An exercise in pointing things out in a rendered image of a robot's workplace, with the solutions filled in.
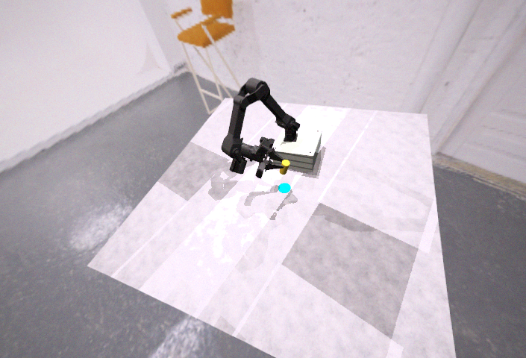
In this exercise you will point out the cyan circle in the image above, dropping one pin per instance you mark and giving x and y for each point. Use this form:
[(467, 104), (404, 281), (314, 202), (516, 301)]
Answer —
[(284, 187)]

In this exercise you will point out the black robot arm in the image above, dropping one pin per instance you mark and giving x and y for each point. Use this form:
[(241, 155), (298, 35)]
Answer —
[(232, 144)]

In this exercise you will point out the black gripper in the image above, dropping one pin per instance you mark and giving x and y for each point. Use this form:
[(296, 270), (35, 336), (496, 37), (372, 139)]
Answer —
[(266, 164)]

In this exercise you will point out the yellow cylinder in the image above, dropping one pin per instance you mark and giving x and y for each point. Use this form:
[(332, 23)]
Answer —
[(285, 163)]

